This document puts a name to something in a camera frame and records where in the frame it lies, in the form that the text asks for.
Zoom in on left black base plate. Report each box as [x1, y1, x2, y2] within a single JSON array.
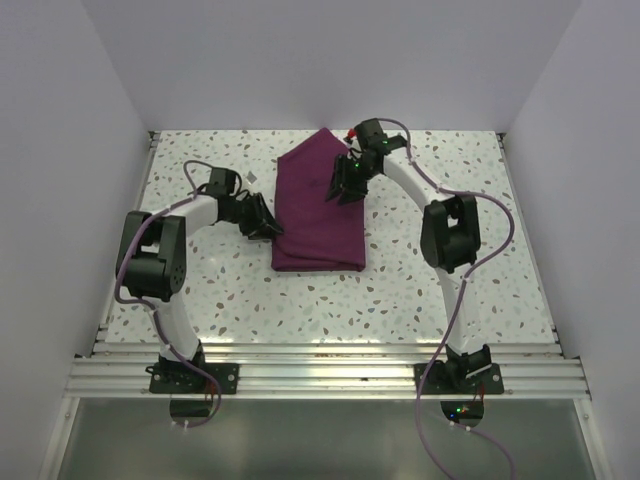
[[145, 362, 240, 395]]

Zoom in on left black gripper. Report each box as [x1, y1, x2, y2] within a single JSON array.
[[224, 193, 282, 240]]

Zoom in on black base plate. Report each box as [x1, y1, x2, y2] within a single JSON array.
[[145, 362, 240, 395], [413, 360, 505, 396]]

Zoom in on purple cable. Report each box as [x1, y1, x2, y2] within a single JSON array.
[[114, 159, 236, 429], [379, 117, 517, 480]]

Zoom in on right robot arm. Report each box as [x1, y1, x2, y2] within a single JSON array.
[[326, 119, 505, 395]]

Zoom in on purple surgical cloth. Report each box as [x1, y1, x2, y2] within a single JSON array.
[[271, 128, 366, 273]]

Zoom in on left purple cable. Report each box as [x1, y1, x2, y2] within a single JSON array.
[[114, 159, 236, 429]]

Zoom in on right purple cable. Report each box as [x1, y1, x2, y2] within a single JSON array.
[[379, 117, 517, 480]]

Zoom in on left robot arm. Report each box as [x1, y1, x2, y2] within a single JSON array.
[[114, 160, 284, 393]]

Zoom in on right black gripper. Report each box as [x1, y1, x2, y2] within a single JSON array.
[[326, 154, 379, 206]]

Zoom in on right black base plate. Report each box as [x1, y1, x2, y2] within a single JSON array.
[[413, 360, 505, 396]]

